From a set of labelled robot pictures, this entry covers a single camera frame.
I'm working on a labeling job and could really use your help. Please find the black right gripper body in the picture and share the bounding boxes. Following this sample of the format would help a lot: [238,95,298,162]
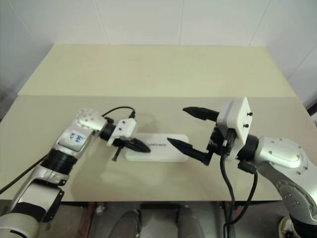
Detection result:
[206,122,235,156]

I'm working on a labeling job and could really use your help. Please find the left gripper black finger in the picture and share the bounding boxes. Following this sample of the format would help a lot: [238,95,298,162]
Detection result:
[126,138,151,151]
[124,144,151,153]

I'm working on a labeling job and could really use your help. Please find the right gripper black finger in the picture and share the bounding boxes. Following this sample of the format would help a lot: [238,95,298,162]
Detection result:
[167,138,213,166]
[182,106,221,122]

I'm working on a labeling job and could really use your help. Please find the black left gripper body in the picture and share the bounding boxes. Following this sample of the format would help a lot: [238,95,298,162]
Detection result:
[112,137,130,162]

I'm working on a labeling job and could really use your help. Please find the white plastic pencil case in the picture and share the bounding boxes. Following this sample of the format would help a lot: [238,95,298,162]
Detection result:
[124,133,190,163]

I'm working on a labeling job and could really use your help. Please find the dark grey rounded shape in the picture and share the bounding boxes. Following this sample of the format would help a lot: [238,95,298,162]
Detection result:
[176,205,206,238]
[115,209,143,238]

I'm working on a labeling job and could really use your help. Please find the rusty brown table leg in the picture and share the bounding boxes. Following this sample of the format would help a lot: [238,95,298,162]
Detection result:
[85,202,97,238]

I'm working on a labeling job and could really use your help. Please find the white round object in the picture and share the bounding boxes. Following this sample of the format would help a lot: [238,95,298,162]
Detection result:
[278,216,295,238]

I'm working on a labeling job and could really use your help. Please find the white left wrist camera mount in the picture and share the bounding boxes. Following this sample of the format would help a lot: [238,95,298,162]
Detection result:
[106,118,138,147]

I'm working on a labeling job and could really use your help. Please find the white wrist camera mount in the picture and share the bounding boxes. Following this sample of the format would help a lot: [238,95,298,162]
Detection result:
[106,118,138,147]
[216,96,253,163]

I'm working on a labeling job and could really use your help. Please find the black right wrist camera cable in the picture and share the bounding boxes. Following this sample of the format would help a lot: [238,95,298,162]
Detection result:
[219,138,236,225]

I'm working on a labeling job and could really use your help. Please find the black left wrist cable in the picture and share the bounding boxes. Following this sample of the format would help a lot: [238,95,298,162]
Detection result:
[102,106,137,122]

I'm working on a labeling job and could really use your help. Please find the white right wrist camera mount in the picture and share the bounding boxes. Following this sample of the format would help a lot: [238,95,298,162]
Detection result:
[216,96,253,163]

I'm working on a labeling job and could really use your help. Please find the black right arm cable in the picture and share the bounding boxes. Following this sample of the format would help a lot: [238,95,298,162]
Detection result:
[222,160,259,238]

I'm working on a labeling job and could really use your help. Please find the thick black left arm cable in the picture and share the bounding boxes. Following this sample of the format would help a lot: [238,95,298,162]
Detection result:
[0,155,49,195]

